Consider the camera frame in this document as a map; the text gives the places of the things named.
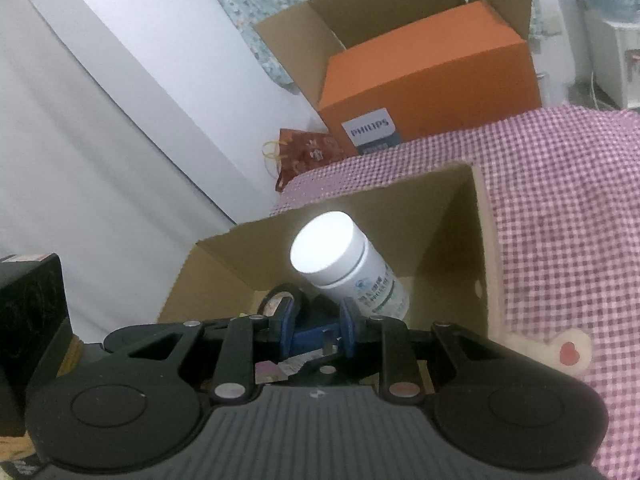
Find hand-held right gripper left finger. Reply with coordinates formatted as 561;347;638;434
102;297;301;403

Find red gift bag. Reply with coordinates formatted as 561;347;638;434
262;128;346;193

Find black tape roll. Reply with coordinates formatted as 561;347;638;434
257;282;313;318

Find white plastic bottle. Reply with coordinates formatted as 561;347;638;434
290;211;411;321

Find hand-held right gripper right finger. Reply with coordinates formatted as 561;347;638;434
337;300;526;401

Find beige mat with red heart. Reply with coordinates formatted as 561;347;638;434
472;162;593;381

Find tall open cardboard box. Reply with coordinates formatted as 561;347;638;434
252;0;533;111

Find white water dispenser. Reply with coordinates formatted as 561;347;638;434
575;0;640;108

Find large cardboard box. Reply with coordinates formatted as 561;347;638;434
157;161;496;396

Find orange box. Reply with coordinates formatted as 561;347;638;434
317;0;543;158

